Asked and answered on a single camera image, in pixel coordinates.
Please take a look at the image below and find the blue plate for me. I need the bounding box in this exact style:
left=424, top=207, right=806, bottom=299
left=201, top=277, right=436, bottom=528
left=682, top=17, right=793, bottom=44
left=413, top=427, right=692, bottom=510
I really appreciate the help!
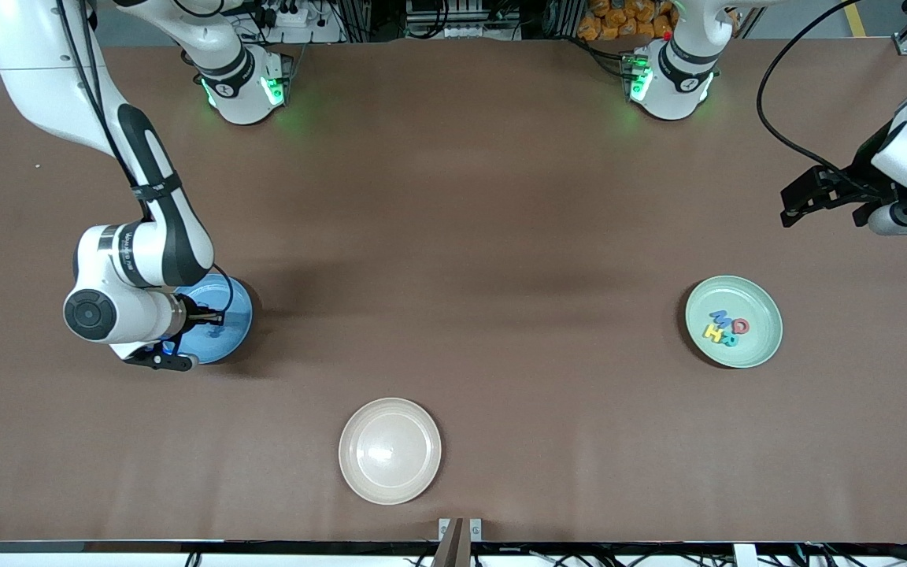
left=172, top=273, right=254, bottom=365

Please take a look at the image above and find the pale green plate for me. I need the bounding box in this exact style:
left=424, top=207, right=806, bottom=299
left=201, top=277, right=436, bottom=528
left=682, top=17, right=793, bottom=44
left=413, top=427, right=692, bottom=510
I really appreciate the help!
left=685, top=275, right=783, bottom=369

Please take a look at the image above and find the beige plate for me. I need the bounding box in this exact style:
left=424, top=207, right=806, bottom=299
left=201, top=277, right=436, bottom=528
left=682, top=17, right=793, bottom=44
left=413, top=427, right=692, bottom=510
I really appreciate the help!
left=339, top=397, right=442, bottom=506

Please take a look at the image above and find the orange objects pile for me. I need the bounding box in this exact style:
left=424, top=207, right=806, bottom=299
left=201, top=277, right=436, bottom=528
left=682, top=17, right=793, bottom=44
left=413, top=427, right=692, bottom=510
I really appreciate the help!
left=577, top=0, right=679, bottom=42

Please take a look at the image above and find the white power strip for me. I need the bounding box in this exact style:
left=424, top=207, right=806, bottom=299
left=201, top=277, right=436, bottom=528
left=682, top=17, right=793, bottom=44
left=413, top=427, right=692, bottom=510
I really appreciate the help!
left=253, top=4, right=344, bottom=44

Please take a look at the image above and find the black equipment rack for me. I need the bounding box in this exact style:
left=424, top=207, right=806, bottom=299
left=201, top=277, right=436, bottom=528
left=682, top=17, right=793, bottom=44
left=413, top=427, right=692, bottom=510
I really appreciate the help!
left=406, top=0, right=549, bottom=40

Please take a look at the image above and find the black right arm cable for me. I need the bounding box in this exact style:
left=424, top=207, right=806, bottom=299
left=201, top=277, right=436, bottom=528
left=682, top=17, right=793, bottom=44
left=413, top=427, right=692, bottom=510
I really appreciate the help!
left=56, top=0, right=235, bottom=316

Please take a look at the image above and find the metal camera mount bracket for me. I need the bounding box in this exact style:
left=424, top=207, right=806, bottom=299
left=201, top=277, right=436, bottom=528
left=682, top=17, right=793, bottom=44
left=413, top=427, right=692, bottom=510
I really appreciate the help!
left=431, top=517, right=483, bottom=567

